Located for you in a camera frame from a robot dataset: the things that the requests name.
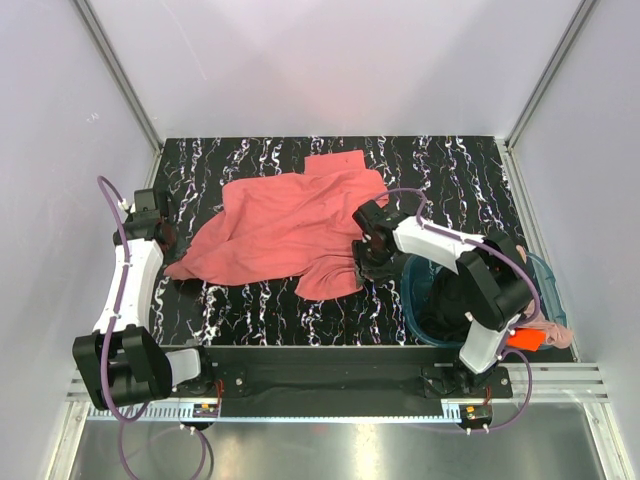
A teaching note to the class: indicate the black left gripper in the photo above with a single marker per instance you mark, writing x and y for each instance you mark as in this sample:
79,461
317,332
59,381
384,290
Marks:
174,231

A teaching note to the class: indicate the pale pink garment in basket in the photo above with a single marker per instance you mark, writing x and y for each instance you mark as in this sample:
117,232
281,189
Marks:
552,318

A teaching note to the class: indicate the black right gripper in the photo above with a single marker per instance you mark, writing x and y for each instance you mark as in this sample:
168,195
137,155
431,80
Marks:
364,269

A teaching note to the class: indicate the salmon pink t-shirt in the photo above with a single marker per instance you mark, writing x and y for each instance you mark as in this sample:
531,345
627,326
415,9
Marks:
289,225

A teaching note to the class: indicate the aluminium frame rail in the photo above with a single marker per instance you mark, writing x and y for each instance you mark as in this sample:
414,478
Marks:
546,382

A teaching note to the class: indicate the black t-shirt in basket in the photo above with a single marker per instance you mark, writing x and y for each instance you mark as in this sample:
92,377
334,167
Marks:
443,316

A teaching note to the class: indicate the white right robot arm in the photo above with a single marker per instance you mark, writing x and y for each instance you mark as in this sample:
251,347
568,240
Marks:
416,236

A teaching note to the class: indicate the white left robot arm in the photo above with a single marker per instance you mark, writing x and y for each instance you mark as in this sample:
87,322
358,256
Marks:
119,362

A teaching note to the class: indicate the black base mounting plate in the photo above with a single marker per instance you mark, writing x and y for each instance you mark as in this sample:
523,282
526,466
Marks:
435,372

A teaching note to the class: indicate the teal plastic laundry basket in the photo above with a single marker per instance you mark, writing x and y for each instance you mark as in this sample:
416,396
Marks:
494,298

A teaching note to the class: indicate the orange garment in basket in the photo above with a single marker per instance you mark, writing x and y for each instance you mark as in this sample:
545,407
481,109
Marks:
526,339

